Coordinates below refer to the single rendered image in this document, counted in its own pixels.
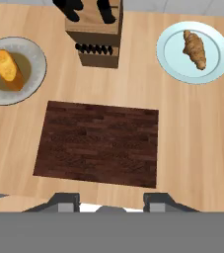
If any wooden knife block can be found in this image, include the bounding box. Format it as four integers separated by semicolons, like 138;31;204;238
52;0;124;69

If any dark wooden cutting board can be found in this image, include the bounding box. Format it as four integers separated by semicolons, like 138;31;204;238
33;100;160;190

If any pale blue plate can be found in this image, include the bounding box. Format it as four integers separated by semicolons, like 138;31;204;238
156;21;224;85

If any orange bread loaf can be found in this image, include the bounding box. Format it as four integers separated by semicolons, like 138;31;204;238
0;48;26;92

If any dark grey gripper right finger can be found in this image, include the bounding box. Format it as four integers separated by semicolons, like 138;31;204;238
142;192;200;213

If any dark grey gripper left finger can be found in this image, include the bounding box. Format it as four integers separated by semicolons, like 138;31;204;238
24;192;81;213

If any grey plate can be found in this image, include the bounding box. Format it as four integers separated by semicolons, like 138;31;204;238
0;36;48;107

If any brown croissant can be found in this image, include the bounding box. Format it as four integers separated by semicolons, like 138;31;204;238
182;30;207;71

